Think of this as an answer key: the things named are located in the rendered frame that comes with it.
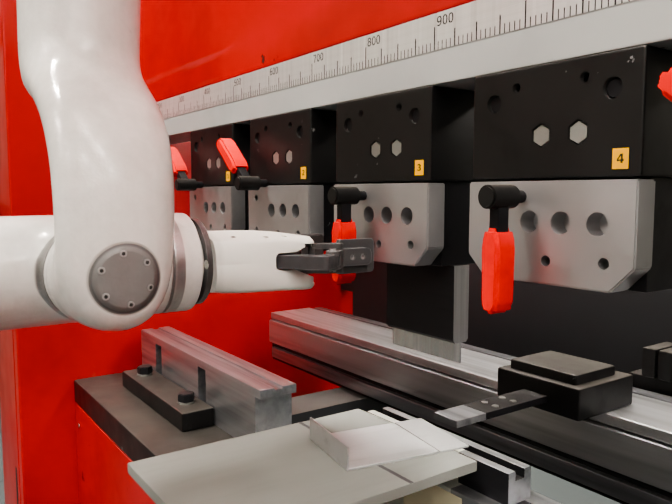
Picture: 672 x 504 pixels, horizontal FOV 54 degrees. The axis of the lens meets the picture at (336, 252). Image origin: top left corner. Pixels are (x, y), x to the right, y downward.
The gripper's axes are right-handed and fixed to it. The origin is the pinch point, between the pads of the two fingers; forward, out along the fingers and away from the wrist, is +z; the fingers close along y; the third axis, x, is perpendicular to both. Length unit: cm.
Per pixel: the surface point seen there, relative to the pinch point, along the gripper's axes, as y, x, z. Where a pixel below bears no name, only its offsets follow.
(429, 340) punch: 5.3, -9.1, 7.9
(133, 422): -49, -31, -5
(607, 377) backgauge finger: 9.1, -16.2, 33.4
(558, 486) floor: -112, -118, 194
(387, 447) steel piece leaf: 6.7, -18.3, 1.3
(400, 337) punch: 0.8, -9.6, 7.9
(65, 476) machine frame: -81, -50, -9
